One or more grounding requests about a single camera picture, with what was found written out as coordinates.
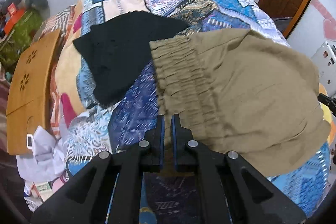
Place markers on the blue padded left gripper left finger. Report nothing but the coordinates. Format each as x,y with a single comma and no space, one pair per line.
108,188

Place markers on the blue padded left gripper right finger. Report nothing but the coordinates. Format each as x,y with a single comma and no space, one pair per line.
231,190

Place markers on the khaki elastic waist pants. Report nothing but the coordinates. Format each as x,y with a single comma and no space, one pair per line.
239,91

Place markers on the white crumpled cloth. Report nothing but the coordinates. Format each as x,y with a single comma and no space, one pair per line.
46,162

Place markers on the wooden lap desk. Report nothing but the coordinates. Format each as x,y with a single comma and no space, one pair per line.
28,101

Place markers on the black folded garment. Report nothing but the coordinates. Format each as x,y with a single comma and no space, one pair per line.
118,50

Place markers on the white appliance panel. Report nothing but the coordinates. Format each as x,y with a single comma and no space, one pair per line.
324,59

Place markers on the green patterned storage bag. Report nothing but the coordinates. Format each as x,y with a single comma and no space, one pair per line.
20,37

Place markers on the patchwork patterned bed quilt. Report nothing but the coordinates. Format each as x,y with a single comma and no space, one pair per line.
121,105

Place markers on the orange box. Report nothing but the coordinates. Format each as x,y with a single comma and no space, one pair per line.
15,15

